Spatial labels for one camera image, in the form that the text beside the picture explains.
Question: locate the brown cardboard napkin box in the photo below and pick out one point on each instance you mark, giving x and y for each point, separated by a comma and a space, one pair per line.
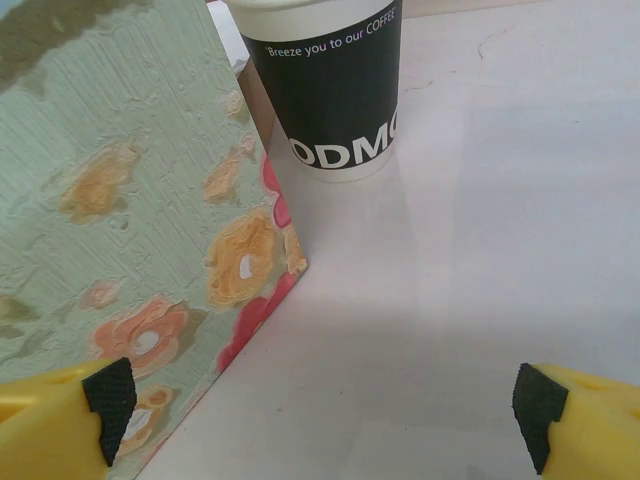
250, 95

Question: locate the stacked paper coffee cups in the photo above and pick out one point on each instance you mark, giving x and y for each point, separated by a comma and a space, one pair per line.
340, 100

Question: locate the white paper napkin stack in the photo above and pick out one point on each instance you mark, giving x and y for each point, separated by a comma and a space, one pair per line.
225, 35

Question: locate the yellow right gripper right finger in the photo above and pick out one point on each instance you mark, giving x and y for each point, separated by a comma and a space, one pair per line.
590, 430

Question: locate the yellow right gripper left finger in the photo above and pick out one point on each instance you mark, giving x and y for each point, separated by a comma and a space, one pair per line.
45, 430

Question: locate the floral green paper gift bag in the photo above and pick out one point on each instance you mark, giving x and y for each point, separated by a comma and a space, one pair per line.
125, 200

